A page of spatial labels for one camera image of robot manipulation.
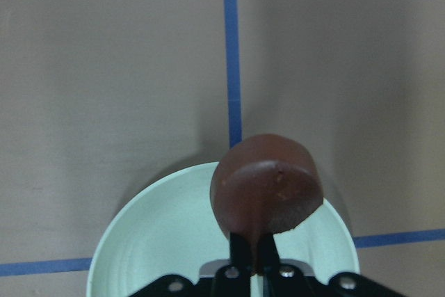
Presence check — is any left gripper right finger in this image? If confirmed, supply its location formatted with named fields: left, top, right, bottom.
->
left=261, top=234, right=402, bottom=297

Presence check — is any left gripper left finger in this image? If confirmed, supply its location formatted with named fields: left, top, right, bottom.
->
left=133, top=233, right=251, bottom=296

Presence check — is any brown bun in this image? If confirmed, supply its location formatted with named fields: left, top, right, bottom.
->
left=209, top=134, right=323, bottom=274

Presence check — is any light green plate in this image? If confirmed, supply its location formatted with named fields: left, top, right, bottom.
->
left=86, top=163, right=359, bottom=296

